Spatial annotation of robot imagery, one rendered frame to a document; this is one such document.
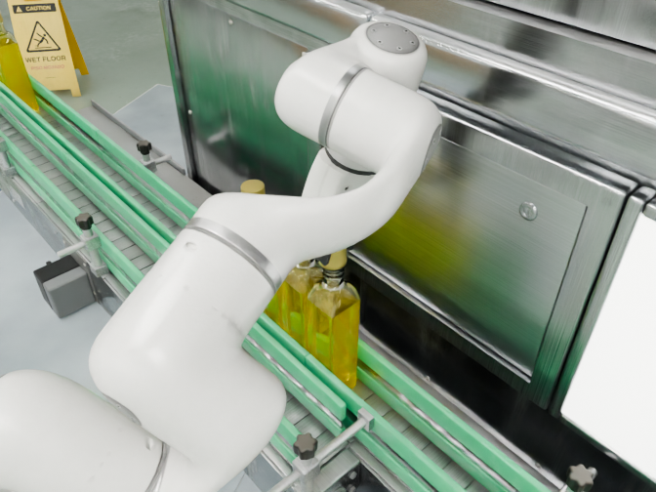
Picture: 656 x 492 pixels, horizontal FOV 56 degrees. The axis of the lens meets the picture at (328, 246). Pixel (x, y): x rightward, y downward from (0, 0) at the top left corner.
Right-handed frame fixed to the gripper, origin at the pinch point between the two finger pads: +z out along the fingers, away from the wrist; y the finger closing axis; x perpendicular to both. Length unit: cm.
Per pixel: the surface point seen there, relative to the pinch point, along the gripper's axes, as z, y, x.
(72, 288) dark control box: 48, 18, -45
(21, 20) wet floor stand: 154, -72, -302
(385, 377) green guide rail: 20.0, -3.3, 13.1
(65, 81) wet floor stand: 183, -81, -278
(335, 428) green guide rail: 23.4, 6.2, 13.5
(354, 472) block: 25.3, 7.6, 19.6
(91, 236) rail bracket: 31, 14, -41
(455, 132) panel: -15.2, -12.0, 3.8
